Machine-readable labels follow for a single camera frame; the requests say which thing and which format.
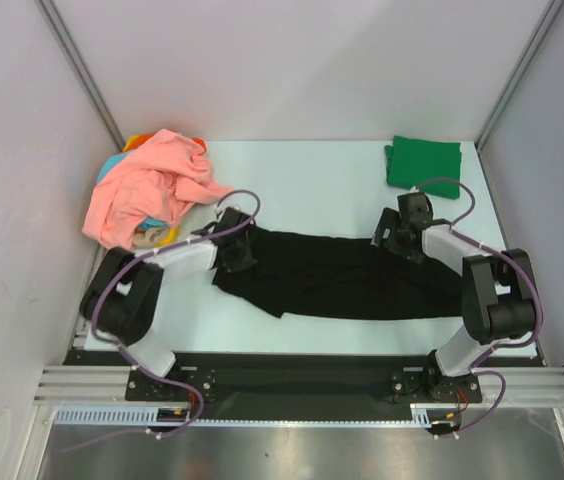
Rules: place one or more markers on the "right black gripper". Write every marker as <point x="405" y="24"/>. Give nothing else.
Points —
<point x="389" y="230"/>

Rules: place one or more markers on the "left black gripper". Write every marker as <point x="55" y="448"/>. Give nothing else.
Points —
<point x="244" y="261"/>

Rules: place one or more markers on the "black t-shirt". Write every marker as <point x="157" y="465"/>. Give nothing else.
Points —
<point x="340" y="278"/>

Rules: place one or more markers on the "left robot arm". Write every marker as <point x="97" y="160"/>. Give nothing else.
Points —
<point x="121" y="299"/>

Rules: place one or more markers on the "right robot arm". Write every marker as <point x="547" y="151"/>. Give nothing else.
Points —
<point x="500" y="305"/>

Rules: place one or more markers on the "folded green t-shirt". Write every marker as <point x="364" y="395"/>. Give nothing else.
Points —
<point x="417" y="163"/>

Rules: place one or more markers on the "beige t-shirt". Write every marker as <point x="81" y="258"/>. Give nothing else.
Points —
<point x="149" y="238"/>

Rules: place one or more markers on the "light blue t-shirt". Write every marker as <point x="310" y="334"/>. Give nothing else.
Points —
<point x="110" y="164"/>

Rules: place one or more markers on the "pink t-shirt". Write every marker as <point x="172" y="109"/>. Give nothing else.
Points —
<point x="163" y="179"/>

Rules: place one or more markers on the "orange t-shirt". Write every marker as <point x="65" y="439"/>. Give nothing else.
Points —
<point x="201" y="143"/>

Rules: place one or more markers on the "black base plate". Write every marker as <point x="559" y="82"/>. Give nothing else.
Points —
<point x="295" y="388"/>

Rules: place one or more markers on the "aluminium front rail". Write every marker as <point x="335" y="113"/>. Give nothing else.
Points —
<point x="526" y="387"/>

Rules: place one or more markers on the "right aluminium frame post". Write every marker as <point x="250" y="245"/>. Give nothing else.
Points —
<point x="530" y="51"/>

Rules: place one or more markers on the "aluminium frame post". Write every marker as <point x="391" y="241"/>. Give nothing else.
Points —
<point x="530" y="51"/>
<point x="69" y="48"/>

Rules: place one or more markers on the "left aluminium frame post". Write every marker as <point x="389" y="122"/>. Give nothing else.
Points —
<point x="69" y="48"/>

